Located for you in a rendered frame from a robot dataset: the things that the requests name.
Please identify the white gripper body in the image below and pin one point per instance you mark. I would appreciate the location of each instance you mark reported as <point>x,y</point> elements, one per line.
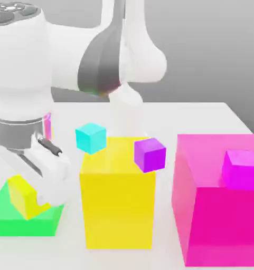
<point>52,177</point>

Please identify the small yellow cube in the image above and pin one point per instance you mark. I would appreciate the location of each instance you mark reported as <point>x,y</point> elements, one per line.
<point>21,196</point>

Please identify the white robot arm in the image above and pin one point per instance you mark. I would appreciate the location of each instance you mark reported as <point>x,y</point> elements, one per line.
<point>21,63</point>

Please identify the small cyan cube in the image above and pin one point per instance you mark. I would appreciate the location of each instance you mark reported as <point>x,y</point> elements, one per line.
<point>89,138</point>

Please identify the small purple cube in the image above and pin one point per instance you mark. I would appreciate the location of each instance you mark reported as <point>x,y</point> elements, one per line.
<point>149,156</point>

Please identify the small magenta cube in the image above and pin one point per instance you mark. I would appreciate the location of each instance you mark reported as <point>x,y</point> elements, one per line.
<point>240,172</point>

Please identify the large green box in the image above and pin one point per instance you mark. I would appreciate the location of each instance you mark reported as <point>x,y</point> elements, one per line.
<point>23,226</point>

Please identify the large yellow box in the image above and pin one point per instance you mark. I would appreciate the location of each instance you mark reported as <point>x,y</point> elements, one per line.
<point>118,206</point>

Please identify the large pink box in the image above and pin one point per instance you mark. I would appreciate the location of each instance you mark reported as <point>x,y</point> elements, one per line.
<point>224,223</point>

